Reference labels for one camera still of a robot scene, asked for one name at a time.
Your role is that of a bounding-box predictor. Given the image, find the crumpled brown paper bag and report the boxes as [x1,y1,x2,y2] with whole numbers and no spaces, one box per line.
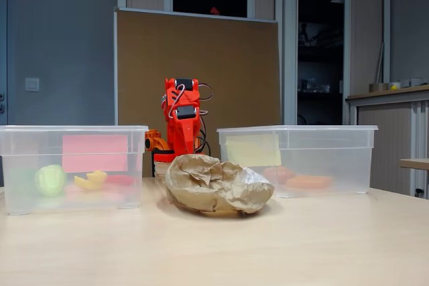
[164,153,275,215]

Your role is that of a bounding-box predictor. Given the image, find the grey cabinet with wooden top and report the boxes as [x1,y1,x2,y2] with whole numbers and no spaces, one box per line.
[345,84,429,200]

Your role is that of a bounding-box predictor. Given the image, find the orange plastic clamp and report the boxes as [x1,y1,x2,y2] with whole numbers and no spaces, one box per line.
[144,129,172,153]

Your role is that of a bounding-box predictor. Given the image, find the wooden base block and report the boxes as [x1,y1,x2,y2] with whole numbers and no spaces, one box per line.
[154,161,176,178]

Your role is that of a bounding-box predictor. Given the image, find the brown cork board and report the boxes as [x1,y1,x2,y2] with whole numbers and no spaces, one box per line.
[113,7,282,178]

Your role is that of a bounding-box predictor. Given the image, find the black power cable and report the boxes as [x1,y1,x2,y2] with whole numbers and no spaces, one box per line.
[196,127,212,156]

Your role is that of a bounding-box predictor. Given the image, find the yellow paper label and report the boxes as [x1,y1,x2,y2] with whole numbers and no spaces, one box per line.
[226,134,282,167]

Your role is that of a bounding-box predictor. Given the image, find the pale green toy grapes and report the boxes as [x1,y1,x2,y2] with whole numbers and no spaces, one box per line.
[34,164,67,197]

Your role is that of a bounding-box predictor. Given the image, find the white box on cabinet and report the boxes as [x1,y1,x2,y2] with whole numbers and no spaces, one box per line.
[400,77,428,88]

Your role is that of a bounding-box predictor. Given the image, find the orange toy croissant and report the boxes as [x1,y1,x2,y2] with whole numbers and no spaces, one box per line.
[262,165,291,183]

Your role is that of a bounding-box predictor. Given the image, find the pink paper label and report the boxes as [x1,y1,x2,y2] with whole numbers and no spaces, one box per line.
[62,134,129,173]

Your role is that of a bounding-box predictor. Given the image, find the yellow toy bananas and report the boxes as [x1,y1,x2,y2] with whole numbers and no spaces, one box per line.
[73,170,109,191]

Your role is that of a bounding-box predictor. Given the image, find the small wooden side table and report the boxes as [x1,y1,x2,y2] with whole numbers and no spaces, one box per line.
[399,157,429,171]

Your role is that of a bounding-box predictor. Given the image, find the red toy chili pepper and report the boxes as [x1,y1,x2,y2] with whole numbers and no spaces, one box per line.
[106,174,135,186]

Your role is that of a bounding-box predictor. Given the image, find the clear plastic bin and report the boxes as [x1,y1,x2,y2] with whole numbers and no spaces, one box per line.
[0,125,149,216]
[217,125,379,199]

